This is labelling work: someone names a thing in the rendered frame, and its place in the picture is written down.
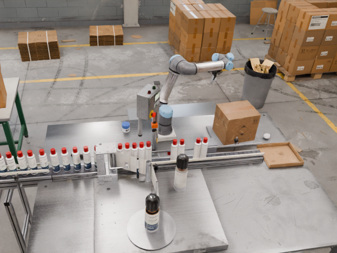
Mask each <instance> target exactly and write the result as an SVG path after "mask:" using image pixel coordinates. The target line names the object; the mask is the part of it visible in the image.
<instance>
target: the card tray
mask: <svg viewBox="0 0 337 253"><path fill-rule="evenodd" d="M257 149H259V150H260V152H261V153H264V155H263V157H264V161H265V163H266V164H267V166H268V168H280V167H290V166H301V165H303V164H304V160H303V159H302V157H301V156H300V155H299V153H298V152H297V151H296V149H295V148H294V147H293V145H292V144H291V143H290V142H278V143H266V144H261V145H257Z"/></svg>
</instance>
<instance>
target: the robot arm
mask: <svg viewBox="0 0 337 253"><path fill-rule="evenodd" d="M233 59H234V55H233V54H232V53H228V54H226V55H225V54H218V53H214V54H213V55H212V61H213V62H206V63H199V64H196V63H189V62H188V61H187V60H185V59H184V58H183V57H182V56H181V55H174V56H172V57H171V58H170V61H169V63H170V67H169V73H168V76H167V78H166V80H165V82H164V85H163V87H162V89H161V91H160V102H159V123H158V134H159V135H162V136H168V135H170V134H171V133H172V132H173V127H172V116H173V109H172V107H171V106H169V105H167V104H168V102H169V101H168V98H169V95H170V93H171V91H172V89H173V87H174V85H175V82H176V80H177V78H178V76H179V75H196V74H197V73H202V72H212V74H213V75H214V76H212V79H211V82H210V83H211V84H212V83H213V82H214V81H216V80H217V78H216V76H217V74H218V75H220V74H219V73H222V70H223V69H226V70H228V71H230V70H232V68H233V66H234V64H233V63H232V60H233Z"/></svg>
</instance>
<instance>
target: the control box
mask: <svg viewBox="0 0 337 253"><path fill-rule="evenodd" d="M153 86H154V85H151V84H147V85H146V86H145V87H144V88H143V89H142V90H141V91H140V92H139V93H138V94H137V117H138V118H141V119H144V120H150V119H151V118H152V116H151V113H153V112H155V113H156V112H157V111H158V110H159V104H158V105H157V106H156V107H155V108H154V104H155V103H156V102H157V101H158V99H159V98H160V95H159V98H158V99H157V100H156V101H155V102H154V95H155V94H156V93H157V92H158V91H159V90H160V88H159V87H158V86H157V87H156V90H152V87H153ZM149 90H150V91H151V94H148V91H149Z"/></svg>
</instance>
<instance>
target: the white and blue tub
mask: <svg viewBox="0 0 337 253"><path fill-rule="evenodd" d="M122 131H123V132H124V133H127V132H129V131H130V123H129V122H123V123H122Z"/></svg>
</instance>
